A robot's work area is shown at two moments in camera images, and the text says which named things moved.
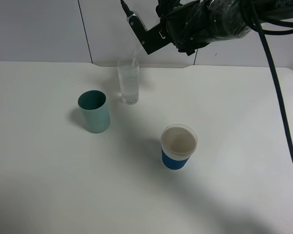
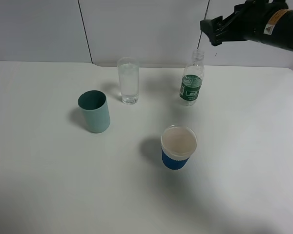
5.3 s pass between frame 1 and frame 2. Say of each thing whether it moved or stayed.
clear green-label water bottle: moved
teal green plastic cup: stayed
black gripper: moved
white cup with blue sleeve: stayed
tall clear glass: stayed
